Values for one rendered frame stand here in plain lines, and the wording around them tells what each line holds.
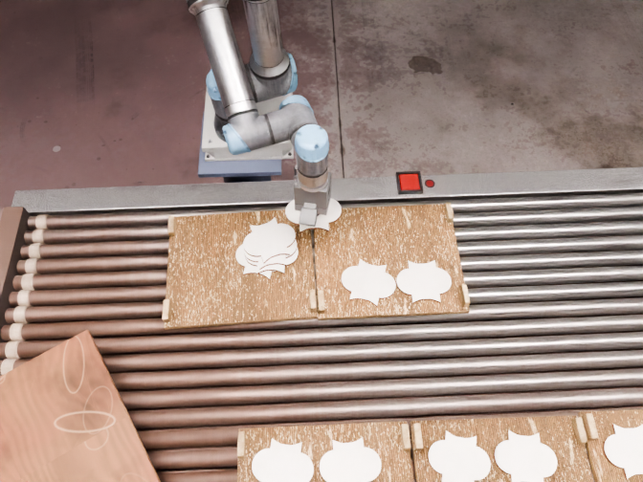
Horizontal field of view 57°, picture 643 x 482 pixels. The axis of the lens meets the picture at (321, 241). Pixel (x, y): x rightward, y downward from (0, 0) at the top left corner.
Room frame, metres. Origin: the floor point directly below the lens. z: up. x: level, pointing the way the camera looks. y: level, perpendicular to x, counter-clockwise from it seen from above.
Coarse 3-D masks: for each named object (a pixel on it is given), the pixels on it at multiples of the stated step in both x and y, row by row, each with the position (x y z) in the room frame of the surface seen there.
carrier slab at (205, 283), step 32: (192, 224) 0.91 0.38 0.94; (224, 224) 0.91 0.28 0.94; (256, 224) 0.91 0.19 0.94; (288, 224) 0.91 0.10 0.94; (192, 256) 0.80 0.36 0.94; (224, 256) 0.80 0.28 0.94; (192, 288) 0.70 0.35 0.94; (224, 288) 0.70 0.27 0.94; (256, 288) 0.70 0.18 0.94; (288, 288) 0.70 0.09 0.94; (192, 320) 0.61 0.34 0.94; (224, 320) 0.61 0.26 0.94; (256, 320) 0.61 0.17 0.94
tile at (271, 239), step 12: (252, 228) 0.88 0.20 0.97; (264, 228) 0.88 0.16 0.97; (276, 228) 0.88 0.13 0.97; (288, 228) 0.88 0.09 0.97; (252, 240) 0.83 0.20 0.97; (264, 240) 0.83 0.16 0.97; (276, 240) 0.83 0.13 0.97; (288, 240) 0.83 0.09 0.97; (252, 252) 0.79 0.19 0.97; (264, 252) 0.79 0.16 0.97; (276, 252) 0.79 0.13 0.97; (288, 252) 0.79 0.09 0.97
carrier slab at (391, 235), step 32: (352, 224) 0.91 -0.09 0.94; (384, 224) 0.91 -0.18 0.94; (416, 224) 0.91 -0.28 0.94; (448, 224) 0.91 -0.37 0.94; (320, 256) 0.80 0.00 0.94; (352, 256) 0.80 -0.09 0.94; (384, 256) 0.80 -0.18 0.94; (416, 256) 0.80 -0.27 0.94; (448, 256) 0.80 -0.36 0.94; (320, 288) 0.70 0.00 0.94
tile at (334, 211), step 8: (288, 208) 0.87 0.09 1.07; (328, 208) 0.87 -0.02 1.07; (336, 208) 0.87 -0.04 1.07; (288, 216) 0.85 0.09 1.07; (296, 216) 0.85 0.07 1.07; (320, 216) 0.85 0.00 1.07; (328, 216) 0.85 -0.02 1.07; (336, 216) 0.85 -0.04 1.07; (296, 224) 0.83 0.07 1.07; (320, 224) 0.82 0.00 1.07
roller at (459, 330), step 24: (168, 336) 0.57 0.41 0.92; (192, 336) 0.57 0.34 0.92; (216, 336) 0.57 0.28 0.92; (240, 336) 0.57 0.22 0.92; (264, 336) 0.57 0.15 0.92; (288, 336) 0.57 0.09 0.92; (312, 336) 0.57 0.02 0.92; (336, 336) 0.57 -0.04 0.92; (360, 336) 0.57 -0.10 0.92; (384, 336) 0.57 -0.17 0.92; (408, 336) 0.57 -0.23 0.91; (432, 336) 0.57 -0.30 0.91; (456, 336) 0.57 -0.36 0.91; (480, 336) 0.58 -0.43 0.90; (504, 336) 0.58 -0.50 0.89
